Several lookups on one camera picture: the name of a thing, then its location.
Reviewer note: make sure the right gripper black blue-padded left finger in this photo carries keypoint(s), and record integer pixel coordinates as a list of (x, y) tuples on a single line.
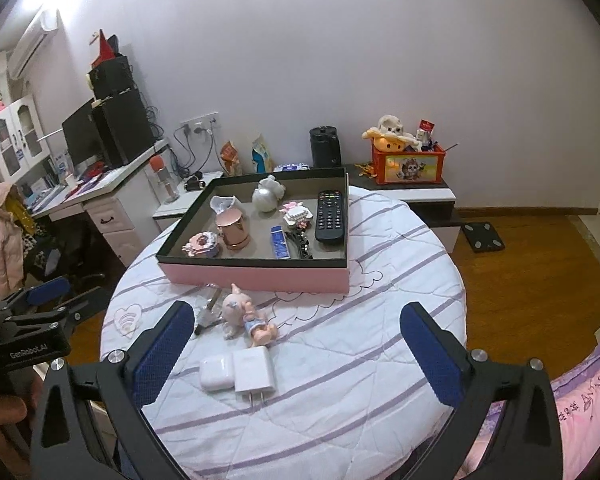
[(90, 423)]

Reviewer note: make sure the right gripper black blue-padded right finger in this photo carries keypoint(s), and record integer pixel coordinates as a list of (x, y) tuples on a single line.
[(526, 441)]

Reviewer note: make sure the pink block flower toy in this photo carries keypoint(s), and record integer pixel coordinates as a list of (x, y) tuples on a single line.
[(205, 244)]

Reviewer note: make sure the rose gold metal cylinder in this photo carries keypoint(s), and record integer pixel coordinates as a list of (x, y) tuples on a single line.
[(233, 228)]

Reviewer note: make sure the blue gold rectangular lighter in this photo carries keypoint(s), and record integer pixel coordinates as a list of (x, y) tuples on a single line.
[(279, 243)]

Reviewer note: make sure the black hair clip with flowers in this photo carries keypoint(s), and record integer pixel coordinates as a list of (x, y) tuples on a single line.
[(297, 237)]

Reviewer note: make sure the pink printed bedding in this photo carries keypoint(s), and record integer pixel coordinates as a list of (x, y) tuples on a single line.
[(577, 398)]

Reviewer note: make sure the pink jacket on chair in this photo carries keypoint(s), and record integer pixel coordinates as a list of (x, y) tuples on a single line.
[(15, 221)]

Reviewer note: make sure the white earbuds case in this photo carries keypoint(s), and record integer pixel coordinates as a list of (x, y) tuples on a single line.
[(216, 373)]

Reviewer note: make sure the clear glass bottle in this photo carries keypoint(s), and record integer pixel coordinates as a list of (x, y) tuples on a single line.
[(207, 316)]

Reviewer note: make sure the pink pig figurine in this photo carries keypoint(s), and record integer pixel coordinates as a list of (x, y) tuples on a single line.
[(240, 316)]

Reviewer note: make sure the white purple striped tablecloth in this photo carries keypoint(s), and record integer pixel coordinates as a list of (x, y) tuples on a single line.
[(350, 401)]

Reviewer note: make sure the white desk with drawers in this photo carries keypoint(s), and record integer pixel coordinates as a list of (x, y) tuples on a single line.
[(121, 206)]

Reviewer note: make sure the white glass door cabinet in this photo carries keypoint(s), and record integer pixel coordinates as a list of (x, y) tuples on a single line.
[(22, 143)]

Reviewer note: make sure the black computer monitor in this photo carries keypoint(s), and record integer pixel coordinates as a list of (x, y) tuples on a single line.
[(81, 134)]

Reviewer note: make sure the black floor scale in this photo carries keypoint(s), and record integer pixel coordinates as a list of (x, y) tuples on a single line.
[(482, 237)]

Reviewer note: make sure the white folding plug adapter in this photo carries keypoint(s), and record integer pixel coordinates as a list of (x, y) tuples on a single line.
[(220, 204)]

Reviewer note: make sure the black computer tower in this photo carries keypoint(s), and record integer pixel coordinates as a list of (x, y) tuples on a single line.
[(119, 112)]

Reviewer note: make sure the pink black shallow tray box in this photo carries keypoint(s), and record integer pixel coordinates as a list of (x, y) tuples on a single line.
[(255, 266)]

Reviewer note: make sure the silver white piggy bank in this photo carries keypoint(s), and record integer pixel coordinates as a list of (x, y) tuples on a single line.
[(268, 193)]

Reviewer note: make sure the pink white block house toy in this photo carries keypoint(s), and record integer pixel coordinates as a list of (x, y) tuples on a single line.
[(296, 215)]

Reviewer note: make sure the white low side cabinet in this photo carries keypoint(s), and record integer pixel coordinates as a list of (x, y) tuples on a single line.
[(433, 203)]

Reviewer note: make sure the black TV remote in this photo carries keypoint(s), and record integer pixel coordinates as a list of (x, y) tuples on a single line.
[(330, 219)]

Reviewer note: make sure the orange toy storage box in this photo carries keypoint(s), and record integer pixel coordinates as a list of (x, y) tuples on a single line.
[(408, 166)]

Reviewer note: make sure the white air conditioner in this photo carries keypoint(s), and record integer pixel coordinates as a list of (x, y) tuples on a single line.
[(43, 27)]

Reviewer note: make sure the black cylindrical speaker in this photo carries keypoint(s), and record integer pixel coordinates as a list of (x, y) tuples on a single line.
[(325, 147)]

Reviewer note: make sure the white plush dog toy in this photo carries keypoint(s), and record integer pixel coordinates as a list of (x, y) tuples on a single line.
[(389, 136)]

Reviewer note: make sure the white USB wall charger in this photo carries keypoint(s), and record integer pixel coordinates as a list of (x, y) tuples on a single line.
[(253, 373)]

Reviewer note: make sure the white wall power strip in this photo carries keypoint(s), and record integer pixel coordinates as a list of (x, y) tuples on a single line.
[(202, 124)]

